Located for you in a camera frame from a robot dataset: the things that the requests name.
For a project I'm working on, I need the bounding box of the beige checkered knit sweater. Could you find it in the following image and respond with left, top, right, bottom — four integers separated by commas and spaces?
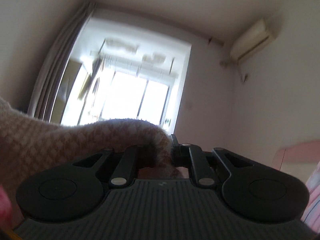
1, 99, 183, 228

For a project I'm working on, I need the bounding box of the pink headboard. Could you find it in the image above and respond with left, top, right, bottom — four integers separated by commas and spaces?
271, 140, 319, 170

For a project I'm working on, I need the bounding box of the red floral bed sheet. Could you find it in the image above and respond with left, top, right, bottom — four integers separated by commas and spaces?
0, 186, 13, 228

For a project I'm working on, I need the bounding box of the grey window curtain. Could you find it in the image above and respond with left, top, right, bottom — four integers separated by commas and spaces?
28, 2, 97, 121

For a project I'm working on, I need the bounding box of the white wall air conditioner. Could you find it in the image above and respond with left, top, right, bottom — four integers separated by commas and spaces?
230, 18, 274, 64

